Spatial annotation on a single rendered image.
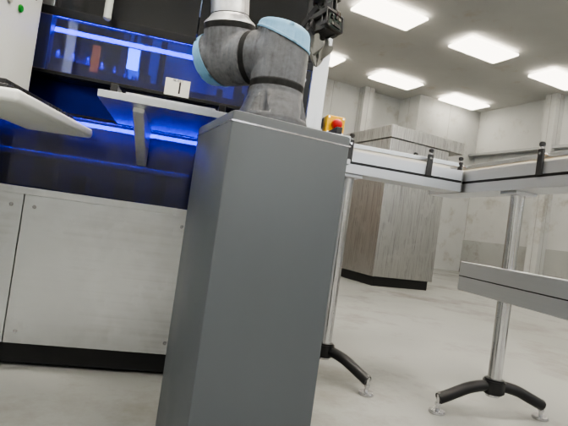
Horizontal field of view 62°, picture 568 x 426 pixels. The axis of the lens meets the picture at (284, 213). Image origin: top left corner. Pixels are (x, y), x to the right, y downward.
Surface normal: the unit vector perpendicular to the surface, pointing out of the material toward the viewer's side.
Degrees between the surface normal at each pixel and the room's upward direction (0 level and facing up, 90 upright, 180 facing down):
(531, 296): 90
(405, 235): 90
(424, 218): 90
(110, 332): 90
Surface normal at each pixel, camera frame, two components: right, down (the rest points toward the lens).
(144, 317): 0.22, 0.00
